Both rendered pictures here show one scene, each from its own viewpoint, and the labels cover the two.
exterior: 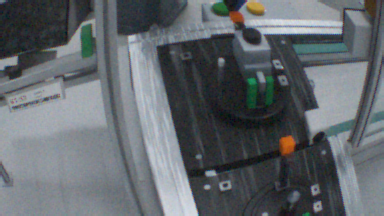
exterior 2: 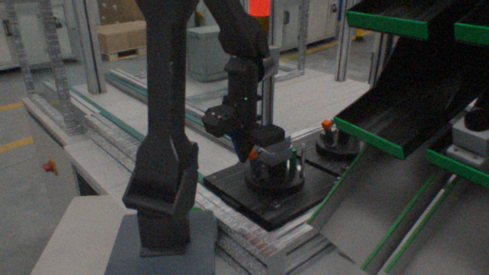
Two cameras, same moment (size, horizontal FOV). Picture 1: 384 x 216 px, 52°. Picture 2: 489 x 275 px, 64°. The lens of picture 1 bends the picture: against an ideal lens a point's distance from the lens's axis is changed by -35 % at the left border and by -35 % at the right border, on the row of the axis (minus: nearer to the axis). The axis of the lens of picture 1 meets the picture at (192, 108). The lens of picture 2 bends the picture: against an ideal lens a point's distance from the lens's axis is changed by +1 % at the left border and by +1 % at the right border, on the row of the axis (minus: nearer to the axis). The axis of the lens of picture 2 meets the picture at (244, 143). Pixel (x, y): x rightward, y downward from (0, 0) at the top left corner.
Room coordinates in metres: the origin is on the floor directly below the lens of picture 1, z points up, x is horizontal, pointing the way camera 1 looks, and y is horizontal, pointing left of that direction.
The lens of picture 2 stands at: (1.02, 0.55, 1.44)
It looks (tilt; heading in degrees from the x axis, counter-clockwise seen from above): 26 degrees down; 240
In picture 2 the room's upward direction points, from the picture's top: straight up
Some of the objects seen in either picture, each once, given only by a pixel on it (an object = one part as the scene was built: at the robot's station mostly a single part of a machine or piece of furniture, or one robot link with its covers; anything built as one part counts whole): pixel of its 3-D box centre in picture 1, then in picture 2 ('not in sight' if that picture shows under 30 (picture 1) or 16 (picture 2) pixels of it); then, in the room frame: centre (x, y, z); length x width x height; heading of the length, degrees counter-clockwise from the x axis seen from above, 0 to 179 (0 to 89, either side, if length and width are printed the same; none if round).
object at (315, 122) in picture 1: (315, 126); not in sight; (0.49, -0.20, 0.97); 0.05 x 0.05 x 0.04; 10
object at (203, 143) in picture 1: (250, 93); (273, 183); (0.57, -0.09, 0.96); 0.24 x 0.24 x 0.02; 10
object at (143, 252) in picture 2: not in sight; (164, 224); (0.89, 0.10, 1.09); 0.07 x 0.07 x 0.06; 65
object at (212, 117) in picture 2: not in sight; (222, 118); (0.72, -0.06, 1.17); 0.07 x 0.07 x 0.06; 9
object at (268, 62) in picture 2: not in sight; (249, 55); (0.64, -0.10, 1.27); 0.12 x 0.08 x 0.11; 36
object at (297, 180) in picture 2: (251, 85); (274, 176); (0.57, -0.09, 0.98); 0.14 x 0.14 x 0.02
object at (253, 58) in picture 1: (254, 53); (279, 144); (0.56, -0.09, 1.06); 0.08 x 0.04 x 0.07; 11
